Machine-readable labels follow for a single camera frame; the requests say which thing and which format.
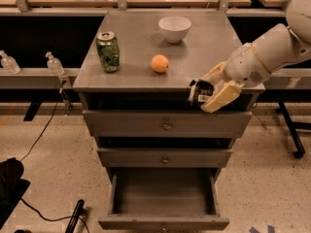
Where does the black rxbar chocolate wrapper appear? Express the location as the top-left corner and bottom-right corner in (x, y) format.
(188, 79), (214, 106)

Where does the grey open bottom drawer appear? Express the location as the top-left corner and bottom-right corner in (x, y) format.
(99, 168), (229, 232)

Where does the clear sanitizer bottle far left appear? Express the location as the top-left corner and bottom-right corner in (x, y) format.
(0, 50), (20, 74)

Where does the grey metal rail shelf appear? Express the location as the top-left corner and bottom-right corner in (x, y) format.
(0, 67), (81, 90)

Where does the grey top drawer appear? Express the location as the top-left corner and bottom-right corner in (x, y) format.
(83, 110), (252, 138)

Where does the grey middle drawer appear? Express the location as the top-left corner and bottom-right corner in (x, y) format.
(97, 148), (232, 168)

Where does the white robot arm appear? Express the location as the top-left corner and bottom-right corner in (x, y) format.
(200, 0), (311, 113)

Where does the green soda can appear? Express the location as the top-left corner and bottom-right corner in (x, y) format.
(95, 31), (120, 73)

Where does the black chair at left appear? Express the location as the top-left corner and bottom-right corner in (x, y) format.
(0, 158), (30, 229)

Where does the black table leg with caster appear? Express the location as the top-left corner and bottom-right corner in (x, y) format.
(277, 101), (311, 159)

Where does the black floor cable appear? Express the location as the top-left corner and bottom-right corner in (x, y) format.
(18, 78), (91, 233)

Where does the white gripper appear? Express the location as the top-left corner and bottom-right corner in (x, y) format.
(200, 43), (270, 113)

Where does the grey three-drawer cabinet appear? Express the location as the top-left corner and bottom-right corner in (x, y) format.
(74, 10), (263, 233)

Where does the clear sanitizer pump bottle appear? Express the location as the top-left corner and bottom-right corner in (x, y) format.
(46, 51), (64, 76)

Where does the orange fruit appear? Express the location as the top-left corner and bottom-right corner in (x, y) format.
(151, 54), (169, 73)

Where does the white ceramic bowl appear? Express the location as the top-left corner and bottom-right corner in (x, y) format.
(158, 17), (191, 43)

